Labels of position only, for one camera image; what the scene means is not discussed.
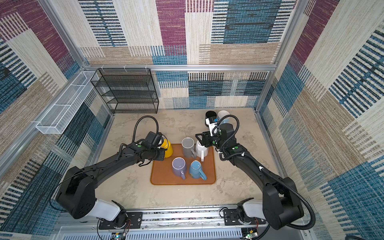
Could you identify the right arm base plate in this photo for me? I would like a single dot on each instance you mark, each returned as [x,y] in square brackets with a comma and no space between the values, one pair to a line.
[234,217]

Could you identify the yellow mug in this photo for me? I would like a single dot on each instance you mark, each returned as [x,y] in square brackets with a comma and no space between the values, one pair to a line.
[167,148]

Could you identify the light blue mug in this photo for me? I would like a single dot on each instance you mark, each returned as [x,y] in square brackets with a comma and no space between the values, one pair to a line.
[222,114]

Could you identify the lavender mug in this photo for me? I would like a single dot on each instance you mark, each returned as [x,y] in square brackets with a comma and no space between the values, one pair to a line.
[179,167]

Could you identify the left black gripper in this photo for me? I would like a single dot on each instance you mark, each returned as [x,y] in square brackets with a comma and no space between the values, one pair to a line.
[161,150]

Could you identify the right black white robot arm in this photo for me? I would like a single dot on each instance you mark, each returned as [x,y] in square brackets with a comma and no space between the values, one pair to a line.
[282,204]

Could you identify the white mug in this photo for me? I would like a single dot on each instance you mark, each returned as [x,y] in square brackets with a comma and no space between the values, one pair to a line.
[201,151]

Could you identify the aluminium front rail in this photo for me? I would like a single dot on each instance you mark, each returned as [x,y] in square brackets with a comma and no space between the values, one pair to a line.
[185,223]

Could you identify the teal blue mug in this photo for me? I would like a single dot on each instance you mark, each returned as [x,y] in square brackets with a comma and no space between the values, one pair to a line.
[196,171]

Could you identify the black mug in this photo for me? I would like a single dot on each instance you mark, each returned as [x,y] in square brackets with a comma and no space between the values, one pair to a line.
[211,114]

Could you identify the black wire shelf rack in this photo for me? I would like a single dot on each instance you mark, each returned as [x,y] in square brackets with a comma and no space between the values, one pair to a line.
[127,91]

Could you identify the white mesh wall basket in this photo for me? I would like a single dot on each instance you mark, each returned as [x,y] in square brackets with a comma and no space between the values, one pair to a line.
[58,117]

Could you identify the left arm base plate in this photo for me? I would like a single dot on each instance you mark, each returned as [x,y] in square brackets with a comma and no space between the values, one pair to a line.
[135,220]

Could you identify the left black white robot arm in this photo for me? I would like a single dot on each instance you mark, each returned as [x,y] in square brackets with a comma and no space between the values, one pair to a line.
[77,191]

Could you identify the grey mug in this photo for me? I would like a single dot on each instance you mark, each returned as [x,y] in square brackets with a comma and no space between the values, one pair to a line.
[188,145]

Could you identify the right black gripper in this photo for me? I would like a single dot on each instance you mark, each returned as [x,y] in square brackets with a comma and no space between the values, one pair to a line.
[206,137]

